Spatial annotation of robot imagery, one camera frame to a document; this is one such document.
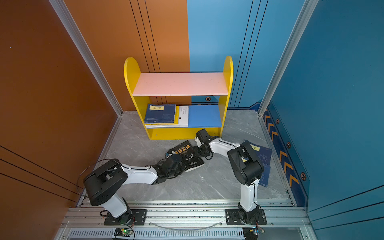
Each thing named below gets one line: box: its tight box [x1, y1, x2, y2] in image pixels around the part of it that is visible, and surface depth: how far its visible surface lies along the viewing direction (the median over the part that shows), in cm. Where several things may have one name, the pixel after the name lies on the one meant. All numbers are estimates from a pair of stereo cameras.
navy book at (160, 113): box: [144, 103, 177, 124], surface depth 94 cm
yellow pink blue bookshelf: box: [124, 56, 234, 140], surface depth 91 cm
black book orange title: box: [165, 140, 205, 172], surface depth 96 cm
